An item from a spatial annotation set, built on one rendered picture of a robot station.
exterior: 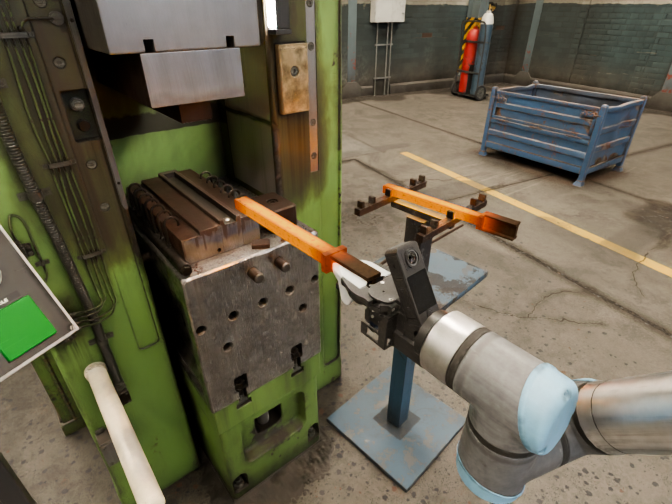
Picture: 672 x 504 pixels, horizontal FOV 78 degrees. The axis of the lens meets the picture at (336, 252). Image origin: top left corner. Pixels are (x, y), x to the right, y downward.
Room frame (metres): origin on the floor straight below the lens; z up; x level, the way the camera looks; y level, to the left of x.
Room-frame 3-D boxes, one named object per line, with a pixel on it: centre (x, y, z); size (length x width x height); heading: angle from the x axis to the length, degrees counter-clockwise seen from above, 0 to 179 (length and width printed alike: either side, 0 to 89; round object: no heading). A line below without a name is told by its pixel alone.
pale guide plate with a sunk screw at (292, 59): (1.18, 0.11, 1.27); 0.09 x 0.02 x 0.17; 130
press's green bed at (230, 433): (1.08, 0.37, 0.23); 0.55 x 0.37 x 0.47; 40
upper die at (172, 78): (1.04, 0.41, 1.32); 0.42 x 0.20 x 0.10; 40
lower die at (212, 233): (1.04, 0.41, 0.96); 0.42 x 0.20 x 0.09; 40
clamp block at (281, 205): (1.04, 0.17, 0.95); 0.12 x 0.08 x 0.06; 40
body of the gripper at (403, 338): (0.46, -0.10, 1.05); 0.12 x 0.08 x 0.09; 40
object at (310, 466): (0.84, 0.25, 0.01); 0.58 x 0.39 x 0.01; 130
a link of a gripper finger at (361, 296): (0.49, -0.04, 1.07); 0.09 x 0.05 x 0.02; 43
